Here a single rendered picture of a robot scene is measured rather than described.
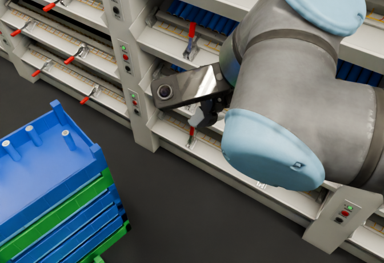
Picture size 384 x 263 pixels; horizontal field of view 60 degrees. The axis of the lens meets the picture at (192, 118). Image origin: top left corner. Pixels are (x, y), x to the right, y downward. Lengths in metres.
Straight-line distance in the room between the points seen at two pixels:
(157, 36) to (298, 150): 0.68
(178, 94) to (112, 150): 0.89
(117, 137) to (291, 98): 1.14
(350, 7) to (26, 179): 0.74
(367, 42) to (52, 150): 0.72
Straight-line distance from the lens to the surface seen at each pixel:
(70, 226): 0.92
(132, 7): 0.86
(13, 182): 0.88
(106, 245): 1.15
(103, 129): 1.41
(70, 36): 1.26
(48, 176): 0.85
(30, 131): 0.86
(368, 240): 1.10
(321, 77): 0.30
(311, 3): 0.32
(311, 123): 0.27
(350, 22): 0.34
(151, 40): 0.89
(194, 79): 0.48
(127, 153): 1.32
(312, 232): 1.14
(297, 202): 1.07
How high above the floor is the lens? 1.09
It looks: 51 degrees down
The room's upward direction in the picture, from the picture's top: straight up
